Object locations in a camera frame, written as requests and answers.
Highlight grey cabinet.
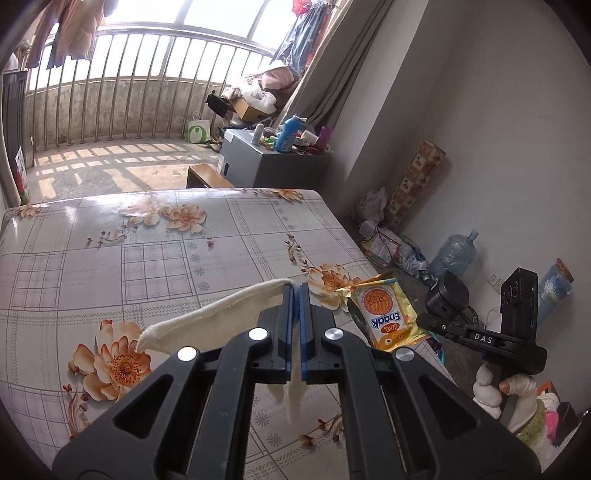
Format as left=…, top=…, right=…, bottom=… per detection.
left=218, top=129, right=333, bottom=189

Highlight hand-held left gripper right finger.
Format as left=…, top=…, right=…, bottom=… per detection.
left=299, top=282, right=541, bottom=480

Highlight yellow snack packet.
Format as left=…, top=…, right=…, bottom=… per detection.
left=335, top=273, right=432, bottom=352

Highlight pink printed pajama pants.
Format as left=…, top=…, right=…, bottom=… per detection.
left=536, top=381, right=583, bottom=444

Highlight white cloth strip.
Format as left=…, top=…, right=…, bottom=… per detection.
left=137, top=278, right=308, bottom=425

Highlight black bag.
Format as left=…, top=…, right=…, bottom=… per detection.
left=205, top=92, right=234, bottom=118

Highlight brown wooden stool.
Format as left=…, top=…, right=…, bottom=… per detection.
left=186, top=164, right=236, bottom=189

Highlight person's right forearm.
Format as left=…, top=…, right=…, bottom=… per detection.
left=508, top=392, right=550, bottom=457

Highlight pile of clothes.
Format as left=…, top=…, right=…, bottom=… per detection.
left=222, top=60, right=301, bottom=121

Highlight large blue water jug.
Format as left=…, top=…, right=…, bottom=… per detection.
left=428, top=229, right=480, bottom=282

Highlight hanging pink garment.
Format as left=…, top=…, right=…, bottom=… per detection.
left=25, top=0, right=107, bottom=70

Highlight hanging blue garment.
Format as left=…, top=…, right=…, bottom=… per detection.
left=277, top=0, right=333, bottom=79

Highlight grey curtain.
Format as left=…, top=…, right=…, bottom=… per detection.
left=277, top=0, right=426, bottom=134

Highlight cardboard box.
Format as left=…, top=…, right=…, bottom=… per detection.
left=231, top=97, right=278, bottom=123

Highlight pile of plastic packets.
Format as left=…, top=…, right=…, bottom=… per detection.
left=360, top=220, right=432, bottom=282

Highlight person's right hand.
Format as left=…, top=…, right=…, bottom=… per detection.
left=473, top=364, right=539, bottom=421

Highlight metal balcony railing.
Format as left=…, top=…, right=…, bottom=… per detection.
left=25, top=28, right=278, bottom=153

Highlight tall patterned box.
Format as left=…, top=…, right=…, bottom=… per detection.
left=385, top=139, right=448, bottom=227

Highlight white plastic shopping bag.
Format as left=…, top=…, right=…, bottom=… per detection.
left=355, top=187, right=387, bottom=222

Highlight black round cooker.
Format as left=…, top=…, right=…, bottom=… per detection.
left=425, top=271, right=471, bottom=320

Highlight blue lotion bottle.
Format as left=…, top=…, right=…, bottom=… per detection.
left=274, top=115, right=303, bottom=153

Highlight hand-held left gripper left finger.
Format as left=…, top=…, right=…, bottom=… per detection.
left=53, top=282, right=297, bottom=480

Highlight clear jar with cork lid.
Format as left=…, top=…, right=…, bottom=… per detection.
left=536, top=258, right=574, bottom=324

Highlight white green paper bag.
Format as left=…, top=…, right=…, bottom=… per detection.
left=187, top=112, right=211, bottom=143

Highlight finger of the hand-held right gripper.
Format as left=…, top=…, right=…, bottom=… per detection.
left=414, top=311, right=468, bottom=343

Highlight floral table cover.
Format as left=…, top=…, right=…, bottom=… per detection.
left=0, top=187, right=458, bottom=462

